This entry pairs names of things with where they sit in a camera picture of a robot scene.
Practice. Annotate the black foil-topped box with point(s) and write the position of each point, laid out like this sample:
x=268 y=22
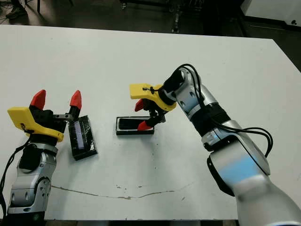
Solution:
x=81 y=136

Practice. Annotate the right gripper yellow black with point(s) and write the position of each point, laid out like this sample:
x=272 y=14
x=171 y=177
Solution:
x=141 y=90

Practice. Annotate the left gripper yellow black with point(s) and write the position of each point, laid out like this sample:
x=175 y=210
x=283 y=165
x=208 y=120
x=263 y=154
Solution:
x=23 y=117

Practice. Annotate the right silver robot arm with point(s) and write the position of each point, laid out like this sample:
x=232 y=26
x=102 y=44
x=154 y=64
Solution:
x=244 y=164

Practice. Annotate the slim black camera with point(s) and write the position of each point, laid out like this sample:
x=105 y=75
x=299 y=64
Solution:
x=128 y=123

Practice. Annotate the olive brown shoe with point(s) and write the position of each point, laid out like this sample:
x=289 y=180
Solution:
x=16 y=12

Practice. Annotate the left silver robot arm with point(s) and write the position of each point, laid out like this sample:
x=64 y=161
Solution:
x=30 y=179

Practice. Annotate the black box base white lining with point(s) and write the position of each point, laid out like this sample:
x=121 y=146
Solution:
x=132 y=133

